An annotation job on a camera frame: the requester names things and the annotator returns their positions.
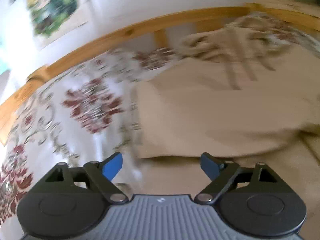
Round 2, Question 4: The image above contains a green yellow wall poster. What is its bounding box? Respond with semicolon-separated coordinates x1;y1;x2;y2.
26;0;89;48

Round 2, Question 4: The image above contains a wooden bed frame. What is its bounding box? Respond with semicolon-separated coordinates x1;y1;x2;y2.
1;0;319;145

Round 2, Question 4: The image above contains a floral white bed cover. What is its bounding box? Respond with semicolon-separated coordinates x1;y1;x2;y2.
0;12;320;228

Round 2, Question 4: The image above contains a beige hooded garment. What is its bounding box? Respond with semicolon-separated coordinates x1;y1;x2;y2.
132;15;319;239

